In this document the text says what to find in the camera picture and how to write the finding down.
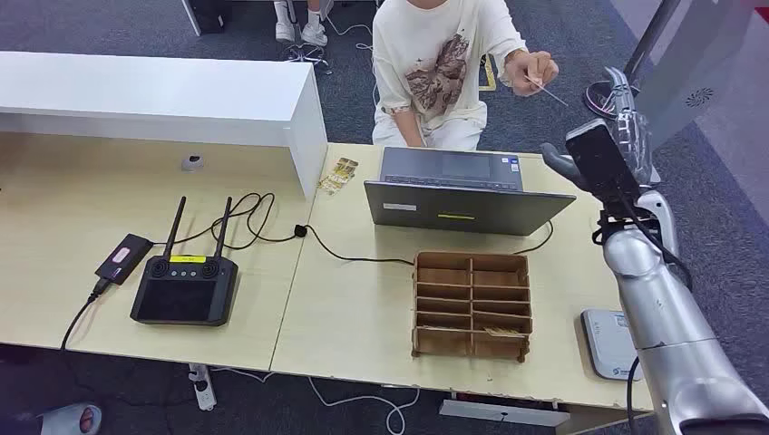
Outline person's left hand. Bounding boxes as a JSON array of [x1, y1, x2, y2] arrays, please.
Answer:
[[513, 51, 560, 97]]

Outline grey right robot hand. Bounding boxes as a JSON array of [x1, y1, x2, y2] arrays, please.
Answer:
[[540, 67, 662, 193]]

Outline person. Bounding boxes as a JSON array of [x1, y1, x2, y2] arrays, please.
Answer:
[[371, 0, 560, 152]]

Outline grey white card reader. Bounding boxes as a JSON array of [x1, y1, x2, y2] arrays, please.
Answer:
[[579, 308, 644, 382]]

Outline wooden card organizer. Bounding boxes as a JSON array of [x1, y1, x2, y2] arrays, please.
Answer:
[[411, 250, 534, 363]]

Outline yellow black floor sticker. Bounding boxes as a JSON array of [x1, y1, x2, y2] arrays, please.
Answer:
[[478, 53, 499, 92]]

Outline grey kiosk stand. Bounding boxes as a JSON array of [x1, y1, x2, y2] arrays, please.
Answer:
[[633, 0, 761, 184]]

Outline grey laptop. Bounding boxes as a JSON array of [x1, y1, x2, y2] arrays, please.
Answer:
[[364, 146, 577, 237]]

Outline black star chair base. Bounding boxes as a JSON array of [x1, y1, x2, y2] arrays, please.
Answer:
[[282, 42, 334, 76]]

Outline white flat metal bar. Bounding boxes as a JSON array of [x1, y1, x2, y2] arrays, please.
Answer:
[[438, 399, 570, 429]]

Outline black box with white panel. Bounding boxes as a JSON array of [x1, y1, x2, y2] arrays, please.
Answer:
[[181, 0, 232, 36]]

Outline white counter shelf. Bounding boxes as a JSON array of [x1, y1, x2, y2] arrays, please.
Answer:
[[0, 51, 329, 200]]

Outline black controller with antennas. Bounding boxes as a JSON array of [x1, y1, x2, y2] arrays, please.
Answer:
[[130, 195, 239, 328]]

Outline black box with pink label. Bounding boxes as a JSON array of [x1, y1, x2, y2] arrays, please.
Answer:
[[94, 233, 155, 285]]

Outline white power strip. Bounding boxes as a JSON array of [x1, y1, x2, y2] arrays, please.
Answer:
[[188, 362, 218, 412]]

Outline pale slipper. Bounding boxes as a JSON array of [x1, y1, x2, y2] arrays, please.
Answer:
[[38, 401, 103, 435]]

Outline chrome stanchion post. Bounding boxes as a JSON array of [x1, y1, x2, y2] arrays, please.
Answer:
[[583, 0, 683, 121]]

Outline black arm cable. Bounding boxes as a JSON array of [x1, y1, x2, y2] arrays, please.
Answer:
[[591, 200, 695, 293], [626, 357, 642, 435]]

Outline thin white cable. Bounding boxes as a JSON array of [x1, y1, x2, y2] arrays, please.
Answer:
[[326, 14, 381, 110]]

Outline black looped laptop cable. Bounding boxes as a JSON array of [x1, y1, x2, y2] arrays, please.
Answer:
[[151, 191, 555, 266]]

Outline white floor cable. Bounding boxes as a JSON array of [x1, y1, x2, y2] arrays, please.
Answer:
[[209, 366, 422, 435]]

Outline black power cable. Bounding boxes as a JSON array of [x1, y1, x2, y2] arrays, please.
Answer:
[[60, 276, 114, 353]]

